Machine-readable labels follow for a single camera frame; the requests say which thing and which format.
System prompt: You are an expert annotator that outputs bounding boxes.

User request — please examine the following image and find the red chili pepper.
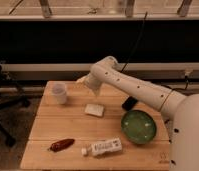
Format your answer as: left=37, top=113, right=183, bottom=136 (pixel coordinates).
left=48, top=139, right=75, bottom=152

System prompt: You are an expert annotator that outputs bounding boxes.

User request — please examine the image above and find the black office chair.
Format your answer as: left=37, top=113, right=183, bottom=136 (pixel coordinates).
left=0, top=60, right=31, bottom=148

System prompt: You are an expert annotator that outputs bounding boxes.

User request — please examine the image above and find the white wall plug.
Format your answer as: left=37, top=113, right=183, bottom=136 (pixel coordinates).
left=184, top=69, right=193, bottom=77

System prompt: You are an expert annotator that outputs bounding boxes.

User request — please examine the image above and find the small black object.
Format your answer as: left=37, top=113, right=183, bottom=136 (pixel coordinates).
left=122, top=97, right=138, bottom=111

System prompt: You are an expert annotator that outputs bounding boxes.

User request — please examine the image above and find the green bowl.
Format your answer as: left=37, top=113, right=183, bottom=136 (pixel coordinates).
left=121, top=110, right=157, bottom=145

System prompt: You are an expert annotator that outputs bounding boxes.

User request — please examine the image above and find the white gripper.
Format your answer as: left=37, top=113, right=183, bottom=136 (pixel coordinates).
left=76, top=74, right=102, bottom=96

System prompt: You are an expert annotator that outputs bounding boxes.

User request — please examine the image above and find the white sponge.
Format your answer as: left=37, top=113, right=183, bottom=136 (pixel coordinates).
left=85, top=104, right=104, bottom=117

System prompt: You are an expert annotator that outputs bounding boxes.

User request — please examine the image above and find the black hanging cable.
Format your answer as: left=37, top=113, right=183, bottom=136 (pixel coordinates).
left=120, top=11, right=149, bottom=72

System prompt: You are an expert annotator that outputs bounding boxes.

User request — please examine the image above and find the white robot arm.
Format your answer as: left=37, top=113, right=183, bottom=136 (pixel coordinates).
left=78, top=56, right=199, bottom=171

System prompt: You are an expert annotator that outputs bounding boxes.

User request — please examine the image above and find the white tube with cap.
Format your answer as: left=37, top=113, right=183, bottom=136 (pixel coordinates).
left=81, top=138, right=122, bottom=157

